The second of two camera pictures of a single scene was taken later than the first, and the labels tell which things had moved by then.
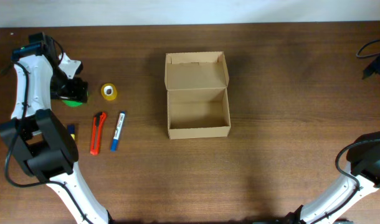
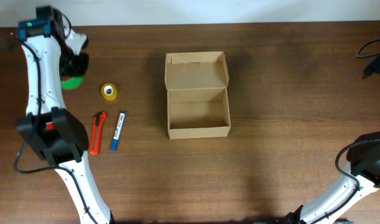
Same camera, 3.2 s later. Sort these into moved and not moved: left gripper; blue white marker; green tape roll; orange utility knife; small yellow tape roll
Moved: green tape roll; left gripper
Not moved: orange utility knife; small yellow tape roll; blue white marker
